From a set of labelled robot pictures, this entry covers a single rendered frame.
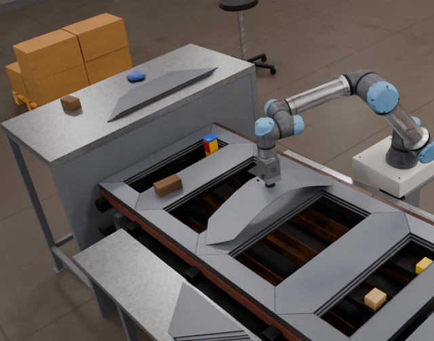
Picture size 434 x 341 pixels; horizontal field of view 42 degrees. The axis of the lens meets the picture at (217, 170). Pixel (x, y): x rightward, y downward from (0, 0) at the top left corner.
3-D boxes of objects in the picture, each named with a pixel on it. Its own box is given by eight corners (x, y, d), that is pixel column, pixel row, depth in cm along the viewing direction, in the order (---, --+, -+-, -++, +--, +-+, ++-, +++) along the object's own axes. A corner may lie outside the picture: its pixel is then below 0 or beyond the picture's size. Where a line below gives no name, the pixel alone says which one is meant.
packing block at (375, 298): (376, 311, 198) (376, 303, 196) (364, 304, 201) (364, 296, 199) (386, 302, 201) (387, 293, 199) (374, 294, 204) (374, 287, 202)
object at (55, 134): (52, 169, 261) (49, 162, 259) (3, 130, 302) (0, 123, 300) (255, 70, 325) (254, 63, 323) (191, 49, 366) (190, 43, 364)
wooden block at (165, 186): (160, 197, 260) (158, 189, 257) (154, 191, 264) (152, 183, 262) (182, 187, 264) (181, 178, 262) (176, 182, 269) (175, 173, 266)
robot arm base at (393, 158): (402, 147, 281) (405, 131, 276) (424, 162, 270) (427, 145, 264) (378, 157, 276) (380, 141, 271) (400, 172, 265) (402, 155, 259)
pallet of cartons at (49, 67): (13, 100, 588) (-10, 37, 550) (108, 65, 637) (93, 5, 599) (40, 125, 530) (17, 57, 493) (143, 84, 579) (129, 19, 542)
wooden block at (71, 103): (82, 106, 305) (79, 98, 302) (72, 111, 301) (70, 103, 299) (70, 102, 311) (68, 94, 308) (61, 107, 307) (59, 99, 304)
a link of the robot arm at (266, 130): (278, 122, 217) (257, 128, 215) (280, 146, 223) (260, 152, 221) (271, 114, 223) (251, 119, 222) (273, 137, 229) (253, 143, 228)
